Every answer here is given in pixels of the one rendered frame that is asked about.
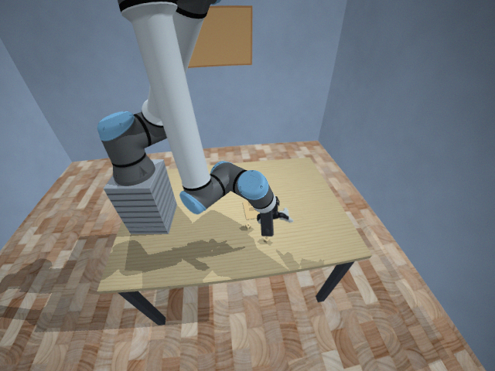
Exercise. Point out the tan mat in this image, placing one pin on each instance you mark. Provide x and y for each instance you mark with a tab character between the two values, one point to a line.
249	211

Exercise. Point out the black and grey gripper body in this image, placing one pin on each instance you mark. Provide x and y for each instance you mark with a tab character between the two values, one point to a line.
275	210

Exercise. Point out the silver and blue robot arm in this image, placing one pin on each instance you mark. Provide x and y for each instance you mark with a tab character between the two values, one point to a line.
167	30

